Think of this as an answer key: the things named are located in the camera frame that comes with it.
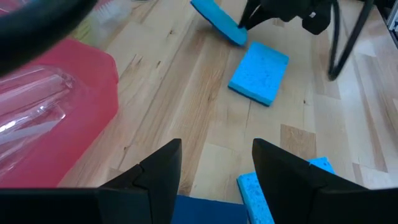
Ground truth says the red plastic tray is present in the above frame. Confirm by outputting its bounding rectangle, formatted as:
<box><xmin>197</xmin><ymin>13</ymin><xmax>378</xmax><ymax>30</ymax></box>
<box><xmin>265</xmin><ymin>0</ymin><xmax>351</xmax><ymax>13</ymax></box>
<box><xmin>0</xmin><ymin>37</ymin><xmax>120</xmax><ymax>189</ymax></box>

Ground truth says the clear soap dispenser bottle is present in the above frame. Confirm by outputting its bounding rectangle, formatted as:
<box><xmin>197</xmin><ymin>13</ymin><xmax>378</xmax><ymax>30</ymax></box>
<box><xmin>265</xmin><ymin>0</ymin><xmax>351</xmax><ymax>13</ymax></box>
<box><xmin>0</xmin><ymin>63</ymin><xmax>77</xmax><ymax>175</ymax></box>

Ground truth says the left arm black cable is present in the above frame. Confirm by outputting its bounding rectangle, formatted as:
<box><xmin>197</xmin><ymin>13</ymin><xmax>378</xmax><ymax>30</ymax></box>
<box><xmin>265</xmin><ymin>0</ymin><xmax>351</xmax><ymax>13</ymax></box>
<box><xmin>0</xmin><ymin>0</ymin><xmax>98</xmax><ymax>77</ymax></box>

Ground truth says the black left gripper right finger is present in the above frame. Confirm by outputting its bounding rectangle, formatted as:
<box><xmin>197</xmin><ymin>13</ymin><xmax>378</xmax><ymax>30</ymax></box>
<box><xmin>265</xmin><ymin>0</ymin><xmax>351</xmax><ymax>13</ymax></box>
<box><xmin>251</xmin><ymin>138</ymin><xmax>398</xmax><ymax>224</ymax></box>

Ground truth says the light blue sponge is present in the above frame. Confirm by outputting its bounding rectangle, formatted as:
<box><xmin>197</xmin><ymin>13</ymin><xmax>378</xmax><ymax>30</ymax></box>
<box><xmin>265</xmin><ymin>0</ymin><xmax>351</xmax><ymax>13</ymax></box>
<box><xmin>236</xmin><ymin>156</ymin><xmax>336</xmax><ymax>224</ymax></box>
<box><xmin>190</xmin><ymin>0</ymin><xmax>249</xmax><ymax>47</ymax></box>
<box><xmin>228</xmin><ymin>40</ymin><xmax>290</xmax><ymax>108</ymax></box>

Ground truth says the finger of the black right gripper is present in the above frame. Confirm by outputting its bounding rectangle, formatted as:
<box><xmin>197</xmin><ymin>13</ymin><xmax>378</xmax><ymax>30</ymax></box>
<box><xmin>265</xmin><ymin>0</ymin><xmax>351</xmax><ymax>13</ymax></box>
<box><xmin>247</xmin><ymin>6</ymin><xmax>271</xmax><ymax>30</ymax></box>
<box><xmin>238</xmin><ymin>0</ymin><xmax>261</xmax><ymax>29</ymax></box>

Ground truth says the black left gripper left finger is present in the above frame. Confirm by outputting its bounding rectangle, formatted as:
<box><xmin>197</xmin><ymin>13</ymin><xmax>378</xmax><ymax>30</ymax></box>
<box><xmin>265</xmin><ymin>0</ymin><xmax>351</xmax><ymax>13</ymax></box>
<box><xmin>0</xmin><ymin>138</ymin><xmax>183</xmax><ymax>224</ymax></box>

